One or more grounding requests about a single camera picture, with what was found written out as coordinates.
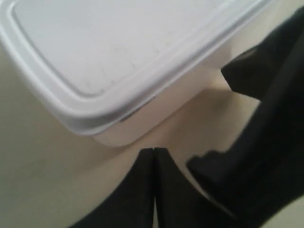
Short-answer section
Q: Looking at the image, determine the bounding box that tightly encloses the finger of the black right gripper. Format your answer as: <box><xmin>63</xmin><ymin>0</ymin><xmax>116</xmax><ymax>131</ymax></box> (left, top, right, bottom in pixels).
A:
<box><xmin>221</xmin><ymin>29</ymin><xmax>304</xmax><ymax>100</ymax></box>
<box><xmin>187</xmin><ymin>63</ymin><xmax>304</xmax><ymax>220</ymax></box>

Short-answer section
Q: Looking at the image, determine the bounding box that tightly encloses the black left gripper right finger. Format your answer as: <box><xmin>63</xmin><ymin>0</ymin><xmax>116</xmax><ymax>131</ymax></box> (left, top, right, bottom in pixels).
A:
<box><xmin>153</xmin><ymin>148</ymin><xmax>237</xmax><ymax>228</ymax></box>

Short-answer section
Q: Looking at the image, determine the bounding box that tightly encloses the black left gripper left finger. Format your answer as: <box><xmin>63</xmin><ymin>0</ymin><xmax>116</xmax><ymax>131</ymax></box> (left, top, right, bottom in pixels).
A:
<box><xmin>71</xmin><ymin>149</ymin><xmax>154</xmax><ymax>228</ymax></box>

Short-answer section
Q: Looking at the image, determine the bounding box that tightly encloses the white lidded plastic container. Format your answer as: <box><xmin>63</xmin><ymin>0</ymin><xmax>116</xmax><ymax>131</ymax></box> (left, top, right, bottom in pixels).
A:
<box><xmin>0</xmin><ymin>0</ymin><xmax>276</xmax><ymax>147</ymax></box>

